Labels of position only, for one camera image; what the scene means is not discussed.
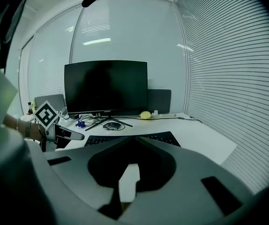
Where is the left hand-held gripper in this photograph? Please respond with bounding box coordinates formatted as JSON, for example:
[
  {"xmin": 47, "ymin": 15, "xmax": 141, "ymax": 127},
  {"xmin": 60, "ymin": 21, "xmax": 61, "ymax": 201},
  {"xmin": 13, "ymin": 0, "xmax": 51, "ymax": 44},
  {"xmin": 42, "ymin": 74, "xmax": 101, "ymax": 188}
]
[{"xmin": 33, "ymin": 99, "xmax": 86, "ymax": 152}]

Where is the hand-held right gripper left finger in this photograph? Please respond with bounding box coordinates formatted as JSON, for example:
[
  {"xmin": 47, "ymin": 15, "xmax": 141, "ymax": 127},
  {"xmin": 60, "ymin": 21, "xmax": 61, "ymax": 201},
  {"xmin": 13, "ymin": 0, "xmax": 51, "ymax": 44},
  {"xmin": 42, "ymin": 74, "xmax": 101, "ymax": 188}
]
[{"xmin": 44, "ymin": 136, "xmax": 133, "ymax": 221}]

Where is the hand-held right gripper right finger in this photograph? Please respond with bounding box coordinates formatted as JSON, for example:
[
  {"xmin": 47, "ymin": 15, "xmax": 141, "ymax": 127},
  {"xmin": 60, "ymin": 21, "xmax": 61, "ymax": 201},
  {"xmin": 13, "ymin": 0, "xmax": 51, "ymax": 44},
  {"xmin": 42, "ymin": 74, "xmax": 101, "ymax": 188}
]
[{"xmin": 121, "ymin": 136, "xmax": 255, "ymax": 225}]

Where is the black keyboard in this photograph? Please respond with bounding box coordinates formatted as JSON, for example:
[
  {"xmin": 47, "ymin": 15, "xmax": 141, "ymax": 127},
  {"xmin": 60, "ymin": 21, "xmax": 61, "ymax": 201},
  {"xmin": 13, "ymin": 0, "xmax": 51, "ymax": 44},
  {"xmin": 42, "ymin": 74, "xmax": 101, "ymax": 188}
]
[{"xmin": 84, "ymin": 131, "xmax": 181, "ymax": 148}]

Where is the person's left forearm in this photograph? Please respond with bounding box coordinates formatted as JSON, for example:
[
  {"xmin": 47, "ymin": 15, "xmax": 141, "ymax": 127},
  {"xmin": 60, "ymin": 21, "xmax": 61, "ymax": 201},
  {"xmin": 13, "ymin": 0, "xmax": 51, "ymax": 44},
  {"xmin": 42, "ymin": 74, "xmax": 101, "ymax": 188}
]
[{"xmin": 2, "ymin": 113, "xmax": 45, "ymax": 142}]

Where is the small flat monitor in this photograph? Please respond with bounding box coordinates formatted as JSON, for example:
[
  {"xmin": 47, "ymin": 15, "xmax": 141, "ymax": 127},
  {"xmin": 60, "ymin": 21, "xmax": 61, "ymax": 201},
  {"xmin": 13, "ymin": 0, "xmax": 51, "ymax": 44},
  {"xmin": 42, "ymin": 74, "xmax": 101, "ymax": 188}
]
[{"xmin": 34, "ymin": 93, "xmax": 66, "ymax": 117}]

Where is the grey watch band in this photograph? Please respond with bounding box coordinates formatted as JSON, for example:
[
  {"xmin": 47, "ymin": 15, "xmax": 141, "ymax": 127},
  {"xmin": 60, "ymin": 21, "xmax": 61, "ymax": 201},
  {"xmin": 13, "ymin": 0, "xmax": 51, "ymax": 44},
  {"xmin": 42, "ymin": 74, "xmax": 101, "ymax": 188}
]
[{"xmin": 24, "ymin": 120, "xmax": 32, "ymax": 139}]

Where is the black computer mouse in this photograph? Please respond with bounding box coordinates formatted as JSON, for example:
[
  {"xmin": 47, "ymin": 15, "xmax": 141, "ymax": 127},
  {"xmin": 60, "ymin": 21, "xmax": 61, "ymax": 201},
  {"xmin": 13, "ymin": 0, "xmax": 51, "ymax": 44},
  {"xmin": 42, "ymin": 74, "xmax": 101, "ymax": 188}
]
[{"xmin": 103, "ymin": 122, "xmax": 123, "ymax": 131}]

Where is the black curved monitor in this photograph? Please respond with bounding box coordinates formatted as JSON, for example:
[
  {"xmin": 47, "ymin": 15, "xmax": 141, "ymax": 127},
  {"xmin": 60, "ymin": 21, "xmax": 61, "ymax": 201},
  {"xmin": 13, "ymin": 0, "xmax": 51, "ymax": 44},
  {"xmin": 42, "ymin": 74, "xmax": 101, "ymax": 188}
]
[{"xmin": 64, "ymin": 60, "xmax": 149, "ymax": 132}]

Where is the white cable bundle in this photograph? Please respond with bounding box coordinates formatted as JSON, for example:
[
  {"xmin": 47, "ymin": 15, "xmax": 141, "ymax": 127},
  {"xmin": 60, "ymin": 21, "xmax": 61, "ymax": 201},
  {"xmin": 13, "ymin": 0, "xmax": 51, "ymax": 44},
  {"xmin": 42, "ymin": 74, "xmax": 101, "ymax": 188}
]
[{"xmin": 59, "ymin": 106, "xmax": 79, "ymax": 126}]

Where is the long black cable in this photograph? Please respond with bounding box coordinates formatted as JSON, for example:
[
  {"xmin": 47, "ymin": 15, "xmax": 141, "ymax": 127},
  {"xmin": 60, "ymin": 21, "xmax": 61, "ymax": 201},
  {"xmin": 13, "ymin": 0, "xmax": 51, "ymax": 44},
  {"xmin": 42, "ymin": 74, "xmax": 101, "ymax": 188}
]
[{"xmin": 125, "ymin": 115, "xmax": 203, "ymax": 124}]

